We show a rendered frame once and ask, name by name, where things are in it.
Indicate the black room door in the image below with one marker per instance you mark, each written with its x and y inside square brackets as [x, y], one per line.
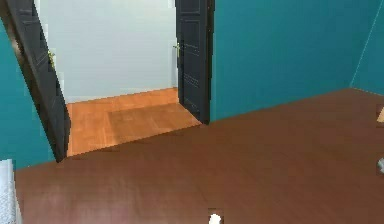
[194, 56]
[40, 71]

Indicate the small white round object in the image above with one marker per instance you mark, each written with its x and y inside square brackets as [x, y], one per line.
[215, 219]

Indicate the tan wooden furniture corner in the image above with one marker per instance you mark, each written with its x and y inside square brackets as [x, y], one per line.
[381, 115]

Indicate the small grey round object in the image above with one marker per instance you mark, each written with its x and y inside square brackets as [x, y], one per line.
[381, 165]

